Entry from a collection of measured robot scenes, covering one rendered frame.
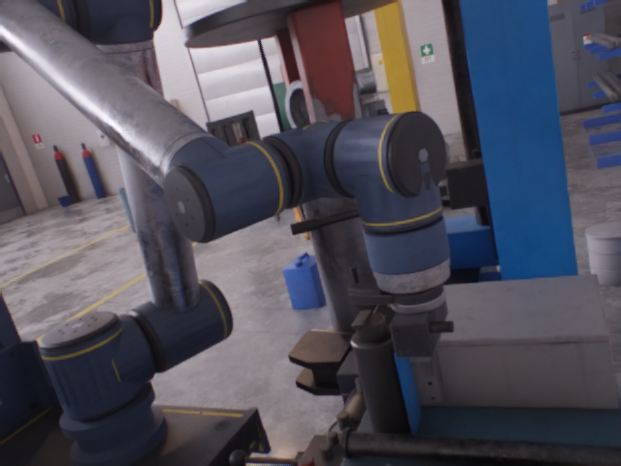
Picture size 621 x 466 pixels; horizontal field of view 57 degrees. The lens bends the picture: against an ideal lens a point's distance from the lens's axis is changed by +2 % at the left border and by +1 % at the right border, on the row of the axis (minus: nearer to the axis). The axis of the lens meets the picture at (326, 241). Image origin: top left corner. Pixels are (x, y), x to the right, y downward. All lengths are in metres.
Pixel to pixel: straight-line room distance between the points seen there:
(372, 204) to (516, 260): 0.69
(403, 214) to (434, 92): 11.51
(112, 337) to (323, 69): 0.84
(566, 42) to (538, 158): 10.19
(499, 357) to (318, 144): 0.46
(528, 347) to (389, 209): 0.37
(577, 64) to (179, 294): 10.37
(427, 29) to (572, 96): 3.05
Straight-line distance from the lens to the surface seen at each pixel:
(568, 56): 11.46
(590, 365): 0.98
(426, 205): 0.71
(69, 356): 1.54
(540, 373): 0.99
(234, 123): 8.30
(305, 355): 1.46
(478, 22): 1.27
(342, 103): 1.23
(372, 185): 0.70
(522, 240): 1.34
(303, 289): 4.39
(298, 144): 0.79
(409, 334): 0.75
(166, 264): 1.55
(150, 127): 0.83
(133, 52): 1.39
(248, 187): 0.73
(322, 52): 1.23
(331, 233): 1.42
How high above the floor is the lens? 1.64
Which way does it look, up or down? 16 degrees down
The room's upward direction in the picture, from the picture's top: 14 degrees counter-clockwise
